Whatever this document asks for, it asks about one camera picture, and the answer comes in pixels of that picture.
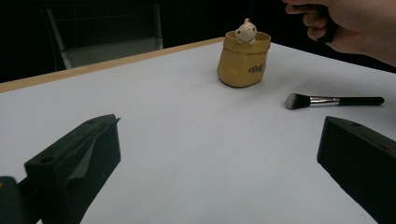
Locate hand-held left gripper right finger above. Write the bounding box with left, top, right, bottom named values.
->
left=316, top=115, right=396, bottom=224

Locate wooden table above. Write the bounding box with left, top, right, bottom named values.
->
left=0, top=35, right=226, bottom=94

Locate yellow pot with animal figure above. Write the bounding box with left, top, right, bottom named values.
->
left=216, top=17, right=272, bottom=89

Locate black makeup brush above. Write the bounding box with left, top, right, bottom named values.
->
left=285, top=91, right=386, bottom=111

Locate white table mat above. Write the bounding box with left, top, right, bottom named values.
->
left=0, top=40, right=396, bottom=224

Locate white desk frame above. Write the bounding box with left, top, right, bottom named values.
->
left=39, top=2, right=164, bottom=71

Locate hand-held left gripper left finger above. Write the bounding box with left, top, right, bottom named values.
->
left=23, top=113, right=122, bottom=224

